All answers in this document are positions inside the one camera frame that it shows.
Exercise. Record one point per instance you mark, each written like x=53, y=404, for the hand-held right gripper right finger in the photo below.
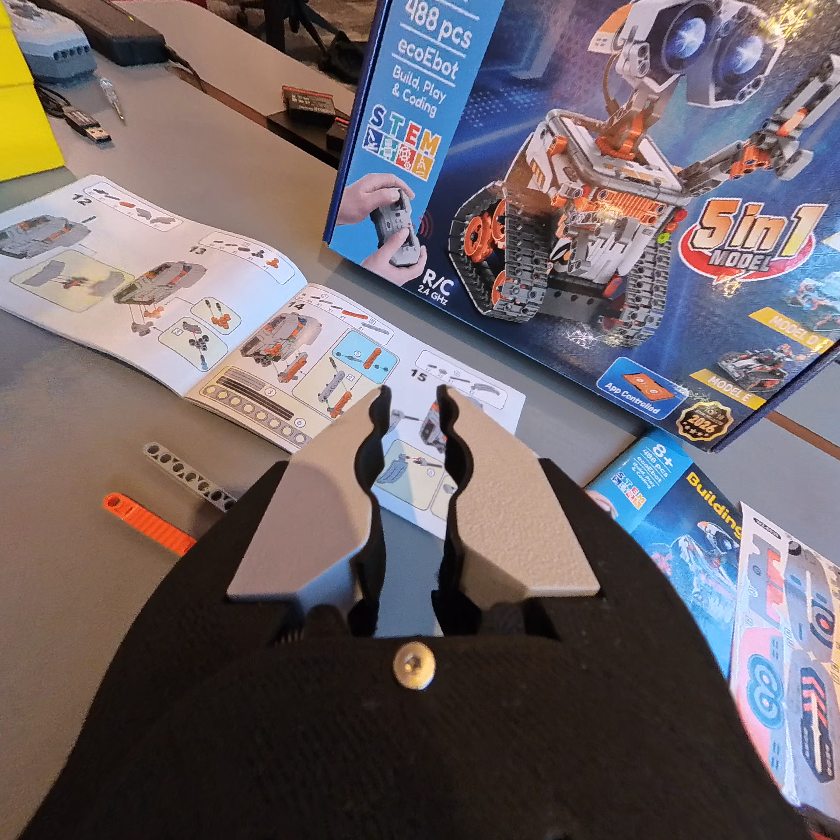
x=525, y=525

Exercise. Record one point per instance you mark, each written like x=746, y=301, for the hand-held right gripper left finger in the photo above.
x=309, y=525

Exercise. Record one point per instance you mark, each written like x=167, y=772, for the grey perforated beam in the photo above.
x=184, y=470

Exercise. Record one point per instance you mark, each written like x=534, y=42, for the yellow plastic bin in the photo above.
x=24, y=118

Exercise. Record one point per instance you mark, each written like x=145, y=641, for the grey desk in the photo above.
x=79, y=420

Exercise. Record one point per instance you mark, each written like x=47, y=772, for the black desk pad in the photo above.
x=302, y=138

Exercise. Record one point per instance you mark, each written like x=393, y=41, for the blue instruction booklet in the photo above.
x=670, y=525

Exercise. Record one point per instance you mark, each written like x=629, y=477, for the orange ridged building piece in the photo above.
x=145, y=521

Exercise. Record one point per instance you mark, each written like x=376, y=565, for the open instruction manual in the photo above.
x=171, y=289

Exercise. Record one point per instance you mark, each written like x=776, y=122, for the robot sticker sheet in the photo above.
x=788, y=656

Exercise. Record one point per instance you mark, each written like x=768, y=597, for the blue robot kit box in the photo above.
x=525, y=131

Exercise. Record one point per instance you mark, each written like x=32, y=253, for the small black battery pack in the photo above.
x=315, y=103

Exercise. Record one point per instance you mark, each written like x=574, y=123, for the black rectangular power bank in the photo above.
x=118, y=29

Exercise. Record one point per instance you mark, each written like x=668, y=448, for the white remote controller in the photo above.
x=46, y=46

